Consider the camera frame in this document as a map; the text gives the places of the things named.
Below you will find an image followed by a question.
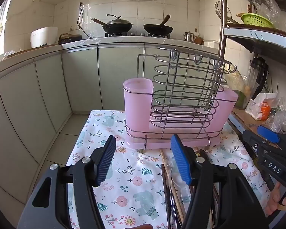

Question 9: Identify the black wok with lid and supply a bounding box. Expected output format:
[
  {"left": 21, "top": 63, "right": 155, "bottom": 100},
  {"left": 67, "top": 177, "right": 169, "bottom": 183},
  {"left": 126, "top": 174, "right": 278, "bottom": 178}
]
[{"left": 91, "top": 14, "right": 134, "bottom": 33}]

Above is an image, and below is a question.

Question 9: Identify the metal shelf pole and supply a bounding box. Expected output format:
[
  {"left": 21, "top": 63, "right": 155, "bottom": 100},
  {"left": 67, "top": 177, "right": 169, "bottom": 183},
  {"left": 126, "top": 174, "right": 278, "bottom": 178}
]
[{"left": 218, "top": 0, "right": 227, "bottom": 64}]

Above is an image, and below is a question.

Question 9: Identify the gas stove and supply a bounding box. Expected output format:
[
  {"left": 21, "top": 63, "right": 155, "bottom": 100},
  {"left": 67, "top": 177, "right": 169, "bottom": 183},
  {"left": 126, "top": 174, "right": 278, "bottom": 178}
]
[{"left": 104, "top": 31, "right": 171, "bottom": 38}]

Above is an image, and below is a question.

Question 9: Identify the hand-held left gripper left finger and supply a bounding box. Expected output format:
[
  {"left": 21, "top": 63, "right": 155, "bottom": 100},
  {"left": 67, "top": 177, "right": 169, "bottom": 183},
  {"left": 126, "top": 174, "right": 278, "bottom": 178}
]
[{"left": 17, "top": 135, "right": 117, "bottom": 229}]

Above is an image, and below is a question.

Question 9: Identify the white rice cooker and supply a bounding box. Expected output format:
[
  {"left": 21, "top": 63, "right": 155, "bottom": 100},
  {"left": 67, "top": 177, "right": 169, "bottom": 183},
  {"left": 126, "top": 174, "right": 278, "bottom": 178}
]
[{"left": 30, "top": 27, "right": 59, "bottom": 48}]

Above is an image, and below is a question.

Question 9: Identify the metal kettle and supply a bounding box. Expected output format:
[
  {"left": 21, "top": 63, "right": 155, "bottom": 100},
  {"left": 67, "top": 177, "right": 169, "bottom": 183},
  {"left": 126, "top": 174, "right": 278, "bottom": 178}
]
[{"left": 183, "top": 31, "right": 196, "bottom": 43}]

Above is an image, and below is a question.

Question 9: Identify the green plastic basket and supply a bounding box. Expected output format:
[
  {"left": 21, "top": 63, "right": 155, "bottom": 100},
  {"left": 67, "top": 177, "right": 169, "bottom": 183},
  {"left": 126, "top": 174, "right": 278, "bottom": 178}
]
[{"left": 241, "top": 13, "right": 275, "bottom": 28}]

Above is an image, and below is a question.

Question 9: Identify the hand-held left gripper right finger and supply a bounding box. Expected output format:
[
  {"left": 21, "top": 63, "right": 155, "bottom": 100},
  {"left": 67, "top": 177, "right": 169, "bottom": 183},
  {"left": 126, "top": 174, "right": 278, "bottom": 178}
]
[{"left": 170, "top": 134, "right": 270, "bottom": 229}]

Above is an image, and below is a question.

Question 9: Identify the clear jar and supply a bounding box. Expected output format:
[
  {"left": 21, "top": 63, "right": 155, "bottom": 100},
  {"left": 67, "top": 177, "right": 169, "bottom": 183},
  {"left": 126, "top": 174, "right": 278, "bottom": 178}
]
[{"left": 225, "top": 70, "right": 250, "bottom": 110}]

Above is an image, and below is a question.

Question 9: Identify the dark box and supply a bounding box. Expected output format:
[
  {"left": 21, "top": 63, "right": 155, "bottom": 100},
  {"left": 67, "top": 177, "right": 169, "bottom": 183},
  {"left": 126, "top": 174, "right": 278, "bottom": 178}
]
[{"left": 59, "top": 33, "right": 83, "bottom": 45}]

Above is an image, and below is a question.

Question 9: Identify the pink plastic rack insert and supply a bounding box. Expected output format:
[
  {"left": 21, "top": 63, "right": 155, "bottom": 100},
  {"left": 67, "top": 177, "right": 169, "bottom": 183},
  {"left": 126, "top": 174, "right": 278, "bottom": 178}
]
[{"left": 123, "top": 77, "right": 239, "bottom": 151}]

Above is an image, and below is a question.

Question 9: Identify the orange packet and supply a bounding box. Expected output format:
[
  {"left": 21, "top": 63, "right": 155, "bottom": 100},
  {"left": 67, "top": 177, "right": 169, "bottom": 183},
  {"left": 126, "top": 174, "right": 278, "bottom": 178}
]
[{"left": 260, "top": 101, "right": 271, "bottom": 120}]

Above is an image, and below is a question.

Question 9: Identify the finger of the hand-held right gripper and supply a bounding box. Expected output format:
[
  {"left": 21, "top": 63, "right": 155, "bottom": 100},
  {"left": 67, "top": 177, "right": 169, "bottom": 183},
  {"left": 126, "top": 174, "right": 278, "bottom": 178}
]
[
  {"left": 242, "top": 129, "right": 271, "bottom": 163},
  {"left": 256, "top": 125, "right": 286, "bottom": 148}
]

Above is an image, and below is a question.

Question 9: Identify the wooden chopstick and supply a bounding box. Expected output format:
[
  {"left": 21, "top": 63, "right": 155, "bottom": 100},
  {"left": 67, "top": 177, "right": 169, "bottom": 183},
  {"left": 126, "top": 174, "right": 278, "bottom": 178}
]
[{"left": 160, "top": 148, "right": 185, "bottom": 218}]

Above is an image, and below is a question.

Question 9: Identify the clear plastic fork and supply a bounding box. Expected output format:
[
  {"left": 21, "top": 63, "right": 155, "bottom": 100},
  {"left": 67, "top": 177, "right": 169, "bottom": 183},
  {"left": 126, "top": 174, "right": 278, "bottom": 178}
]
[{"left": 169, "top": 164, "right": 192, "bottom": 205}]

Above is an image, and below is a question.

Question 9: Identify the black blender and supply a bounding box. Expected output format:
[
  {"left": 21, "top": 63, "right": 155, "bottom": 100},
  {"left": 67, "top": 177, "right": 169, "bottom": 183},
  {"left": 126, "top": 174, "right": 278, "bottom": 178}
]
[{"left": 243, "top": 57, "right": 269, "bottom": 101}]

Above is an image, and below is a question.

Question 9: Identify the metal wire utensil rack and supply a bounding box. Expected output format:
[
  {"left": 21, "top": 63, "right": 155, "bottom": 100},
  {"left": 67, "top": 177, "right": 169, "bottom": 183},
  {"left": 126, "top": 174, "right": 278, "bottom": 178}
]
[{"left": 125, "top": 46, "right": 238, "bottom": 151}]

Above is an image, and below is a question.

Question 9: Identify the grey kitchen cabinet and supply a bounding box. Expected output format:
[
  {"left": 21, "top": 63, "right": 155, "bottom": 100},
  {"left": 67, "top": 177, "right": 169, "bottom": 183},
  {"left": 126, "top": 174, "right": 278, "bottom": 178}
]
[{"left": 0, "top": 38, "right": 220, "bottom": 221}]

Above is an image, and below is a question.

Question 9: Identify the wire strainer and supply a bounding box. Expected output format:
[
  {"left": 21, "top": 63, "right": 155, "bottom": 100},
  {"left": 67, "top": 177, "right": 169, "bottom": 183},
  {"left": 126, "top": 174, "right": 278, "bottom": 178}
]
[{"left": 214, "top": 1, "right": 239, "bottom": 24}]

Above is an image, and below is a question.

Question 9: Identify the floral tablecloth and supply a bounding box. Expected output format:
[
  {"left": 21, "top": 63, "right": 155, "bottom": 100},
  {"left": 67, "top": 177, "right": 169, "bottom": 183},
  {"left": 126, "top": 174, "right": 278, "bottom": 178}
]
[{"left": 66, "top": 110, "right": 272, "bottom": 229}]

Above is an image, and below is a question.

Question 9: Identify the wooden shelf board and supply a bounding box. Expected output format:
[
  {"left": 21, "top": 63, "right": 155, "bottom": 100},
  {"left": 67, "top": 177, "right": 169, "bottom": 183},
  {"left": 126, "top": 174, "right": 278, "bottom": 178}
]
[{"left": 228, "top": 110, "right": 278, "bottom": 149}]

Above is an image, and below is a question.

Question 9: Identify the white plastic bag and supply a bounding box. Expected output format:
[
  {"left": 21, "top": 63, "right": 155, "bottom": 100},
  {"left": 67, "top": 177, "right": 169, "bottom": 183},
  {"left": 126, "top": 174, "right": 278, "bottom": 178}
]
[{"left": 245, "top": 92, "right": 281, "bottom": 121}]

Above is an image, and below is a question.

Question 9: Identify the crumpled clear plastic bag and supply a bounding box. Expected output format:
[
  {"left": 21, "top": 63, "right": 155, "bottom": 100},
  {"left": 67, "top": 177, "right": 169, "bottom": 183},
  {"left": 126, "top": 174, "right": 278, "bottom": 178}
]
[{"left": 268, "top": 110, "right": 286, "bottom": 133}]

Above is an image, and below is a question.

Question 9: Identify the black power cable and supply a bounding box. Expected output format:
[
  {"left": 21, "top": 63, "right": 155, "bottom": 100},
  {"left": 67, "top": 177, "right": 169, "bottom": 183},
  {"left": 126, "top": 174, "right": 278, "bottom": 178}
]
[{"left": 77, "top": 2, "right": 91, "bottom": 40}]

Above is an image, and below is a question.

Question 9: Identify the dark shelf board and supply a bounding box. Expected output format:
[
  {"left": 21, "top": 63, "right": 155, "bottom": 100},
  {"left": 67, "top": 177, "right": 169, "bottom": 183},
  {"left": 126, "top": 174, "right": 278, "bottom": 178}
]
[{"left": 223, "top": 24, "right": 286, "bottom": 63}]

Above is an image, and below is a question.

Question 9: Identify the person's right hand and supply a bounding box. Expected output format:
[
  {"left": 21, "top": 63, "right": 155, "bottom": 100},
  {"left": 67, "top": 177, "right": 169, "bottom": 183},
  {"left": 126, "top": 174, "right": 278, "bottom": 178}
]
[{"left": 264, "top": 182, "right": 286, "bottom": 216}]

